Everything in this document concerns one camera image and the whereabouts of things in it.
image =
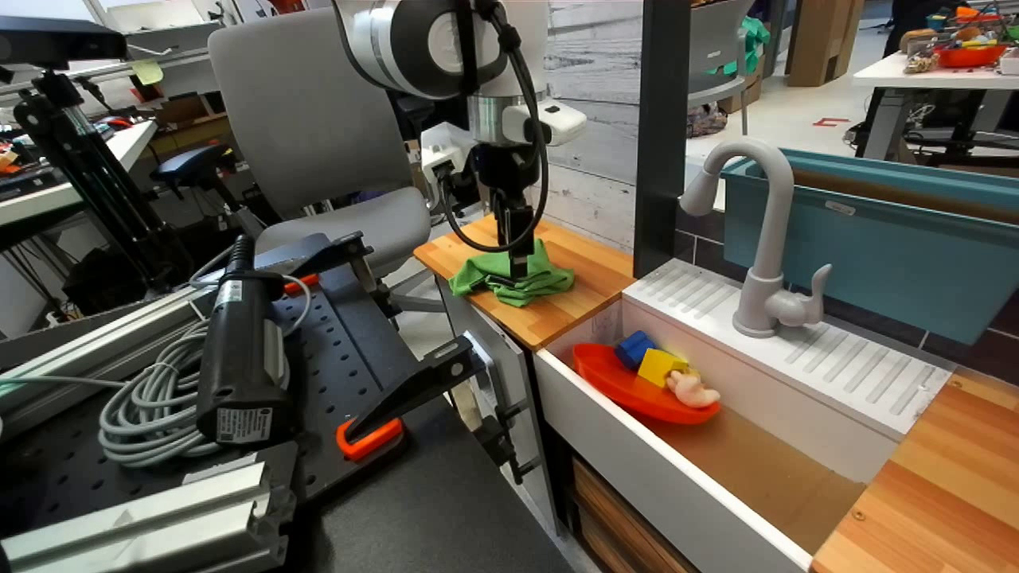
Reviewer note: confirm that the light grey chair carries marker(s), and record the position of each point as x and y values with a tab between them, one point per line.
718	52

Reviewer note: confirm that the white table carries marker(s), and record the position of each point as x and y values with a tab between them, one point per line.
933	78

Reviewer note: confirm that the white sink basin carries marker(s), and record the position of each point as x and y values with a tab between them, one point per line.
639	465

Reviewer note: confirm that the green microfibre cloth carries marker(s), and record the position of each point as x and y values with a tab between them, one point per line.
530	288

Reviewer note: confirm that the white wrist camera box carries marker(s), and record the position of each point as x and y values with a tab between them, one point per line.
446	148

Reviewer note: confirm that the black tripod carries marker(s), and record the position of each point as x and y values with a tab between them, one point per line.
98	180

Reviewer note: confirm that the yellow toy block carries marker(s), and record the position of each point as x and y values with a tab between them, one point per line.
661	368

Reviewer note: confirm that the grey toy faucet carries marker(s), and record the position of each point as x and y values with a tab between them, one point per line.
766	288

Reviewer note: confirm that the red bowl with toys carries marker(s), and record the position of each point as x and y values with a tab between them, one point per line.
627	389

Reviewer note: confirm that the black frame post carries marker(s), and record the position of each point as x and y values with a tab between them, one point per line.
663	138

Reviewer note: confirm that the blue toy block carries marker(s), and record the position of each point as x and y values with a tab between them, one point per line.
635	349

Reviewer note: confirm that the black box device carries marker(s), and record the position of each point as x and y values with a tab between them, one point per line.
242	368

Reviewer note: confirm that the tall cardboard box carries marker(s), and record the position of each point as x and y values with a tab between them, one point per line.
823	40

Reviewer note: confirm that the aluminium extrusion beam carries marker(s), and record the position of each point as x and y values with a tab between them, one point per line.
98	344
130	523

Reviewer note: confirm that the pink toy figure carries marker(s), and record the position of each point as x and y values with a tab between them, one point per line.
696	389

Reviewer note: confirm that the green item on chair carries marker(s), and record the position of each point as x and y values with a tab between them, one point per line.
756	46

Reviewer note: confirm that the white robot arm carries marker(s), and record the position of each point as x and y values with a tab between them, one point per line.
401	49

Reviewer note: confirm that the grey office chair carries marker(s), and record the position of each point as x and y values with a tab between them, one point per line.
306	117

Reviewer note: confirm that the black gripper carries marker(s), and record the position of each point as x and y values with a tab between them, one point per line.
508	177

